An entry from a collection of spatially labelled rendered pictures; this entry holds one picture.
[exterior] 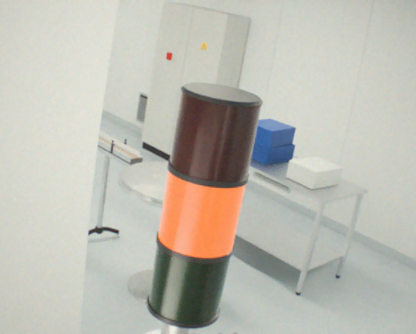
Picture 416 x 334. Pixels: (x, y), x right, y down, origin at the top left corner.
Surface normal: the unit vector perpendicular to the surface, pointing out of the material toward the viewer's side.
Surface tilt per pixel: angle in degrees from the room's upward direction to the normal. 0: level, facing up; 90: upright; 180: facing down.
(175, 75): 90
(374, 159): 90
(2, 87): 90
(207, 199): 90
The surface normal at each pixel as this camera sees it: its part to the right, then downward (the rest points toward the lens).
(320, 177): 0.67, 0.33
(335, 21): -0.72, 0.09
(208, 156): -0.11, 0.29
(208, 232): 0.21, 0.33
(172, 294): -0.40, 0.22
